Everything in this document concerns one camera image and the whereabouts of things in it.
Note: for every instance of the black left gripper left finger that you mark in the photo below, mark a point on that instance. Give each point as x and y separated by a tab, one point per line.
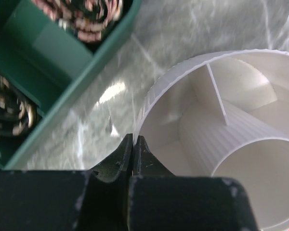
68	200

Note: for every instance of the dark floral rolled sock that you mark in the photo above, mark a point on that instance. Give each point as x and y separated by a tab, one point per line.
88	20

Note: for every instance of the green divided organizer tray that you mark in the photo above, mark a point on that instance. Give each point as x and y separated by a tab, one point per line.
50	67

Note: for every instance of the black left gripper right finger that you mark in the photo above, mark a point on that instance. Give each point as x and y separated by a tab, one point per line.
161	201

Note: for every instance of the white round pen holder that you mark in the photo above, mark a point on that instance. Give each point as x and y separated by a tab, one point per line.
226	114

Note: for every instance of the brown patterned rolled sock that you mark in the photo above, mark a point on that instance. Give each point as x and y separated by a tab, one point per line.
18	115

